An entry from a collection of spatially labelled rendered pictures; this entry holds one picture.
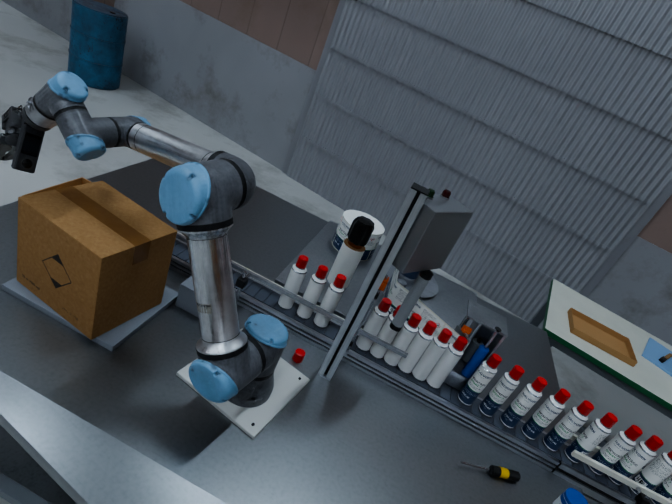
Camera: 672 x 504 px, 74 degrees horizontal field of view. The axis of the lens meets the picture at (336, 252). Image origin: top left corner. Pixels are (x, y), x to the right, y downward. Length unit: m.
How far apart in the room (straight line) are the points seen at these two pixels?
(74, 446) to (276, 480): 0.45
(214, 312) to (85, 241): 0.38
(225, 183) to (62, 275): 0.55
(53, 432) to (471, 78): 3.70
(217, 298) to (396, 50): 3.57
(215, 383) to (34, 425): 0.40
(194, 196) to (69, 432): 0.60
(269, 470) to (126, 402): 0.38
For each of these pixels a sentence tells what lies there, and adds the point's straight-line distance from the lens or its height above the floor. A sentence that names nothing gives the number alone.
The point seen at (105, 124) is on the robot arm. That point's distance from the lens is 1.26.
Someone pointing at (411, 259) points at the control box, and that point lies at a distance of 1.14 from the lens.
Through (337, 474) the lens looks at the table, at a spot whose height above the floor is 0.83.
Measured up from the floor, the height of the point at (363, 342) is 0.91.
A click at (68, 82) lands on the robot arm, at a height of 1.43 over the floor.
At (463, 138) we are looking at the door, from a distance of 4.11.
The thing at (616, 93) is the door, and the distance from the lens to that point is 4.01.
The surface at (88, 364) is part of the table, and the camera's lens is 1.32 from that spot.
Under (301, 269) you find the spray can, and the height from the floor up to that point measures 1.05.
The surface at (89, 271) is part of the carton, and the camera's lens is 1.22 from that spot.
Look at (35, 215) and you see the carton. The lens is 1.33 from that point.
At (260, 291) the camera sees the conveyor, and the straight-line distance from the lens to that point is 1.57.
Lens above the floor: 1.82
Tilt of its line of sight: 28 degrees down
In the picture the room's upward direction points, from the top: 24 degrees clockwise
